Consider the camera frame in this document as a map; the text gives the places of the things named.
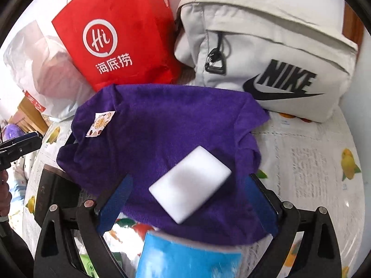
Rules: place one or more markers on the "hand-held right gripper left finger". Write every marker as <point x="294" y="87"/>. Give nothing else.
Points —
<point x="116" y="202"/>

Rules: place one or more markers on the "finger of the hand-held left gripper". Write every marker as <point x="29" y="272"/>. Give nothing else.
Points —
<point x="20" y="147"/>

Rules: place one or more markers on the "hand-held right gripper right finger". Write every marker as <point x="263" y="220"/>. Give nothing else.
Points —
<point x="260" y="205"/>

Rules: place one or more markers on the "white fruit print packet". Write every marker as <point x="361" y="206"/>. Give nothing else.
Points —
<point x="127" y="237"/>

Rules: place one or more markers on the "white sponge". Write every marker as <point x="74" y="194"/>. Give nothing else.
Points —
<point x="188" y="185"/>

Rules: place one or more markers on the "person's left hand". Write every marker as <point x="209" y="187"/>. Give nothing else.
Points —
<point x="4" y="194"/>

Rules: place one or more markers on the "purple fluffy object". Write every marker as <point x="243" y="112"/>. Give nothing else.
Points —
<point x="11" y="131"/>

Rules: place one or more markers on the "wooden furniture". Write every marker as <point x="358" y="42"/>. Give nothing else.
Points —
<point x="29" y="118"/>

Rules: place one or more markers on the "black pouch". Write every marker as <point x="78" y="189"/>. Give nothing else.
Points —
<point x="58" y="185"/>

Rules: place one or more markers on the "fruit printed tablecloth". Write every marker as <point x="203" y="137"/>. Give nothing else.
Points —
<point x="304" y="165"/>

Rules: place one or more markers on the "green packet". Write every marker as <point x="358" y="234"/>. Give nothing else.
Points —
<point x="89" y="266"/>

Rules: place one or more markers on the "white plastic bag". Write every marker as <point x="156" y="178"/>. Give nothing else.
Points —
<point x="37" y="63"/>

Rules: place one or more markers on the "blue box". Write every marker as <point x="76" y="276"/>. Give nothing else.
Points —
<point x="185" y="257"/>

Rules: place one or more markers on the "purple towel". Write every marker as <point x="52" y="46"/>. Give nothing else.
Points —
<point x="162" y="121"/>

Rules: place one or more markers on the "red paper bag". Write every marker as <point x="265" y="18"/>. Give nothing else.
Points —
<point x="121" y="14"/>

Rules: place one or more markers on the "light grey backpack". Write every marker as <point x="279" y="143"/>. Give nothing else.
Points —
<point x="260" y="34"/>

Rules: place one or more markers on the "wooden door frame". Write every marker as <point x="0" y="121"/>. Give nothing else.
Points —
<point x="352" y="26"/>

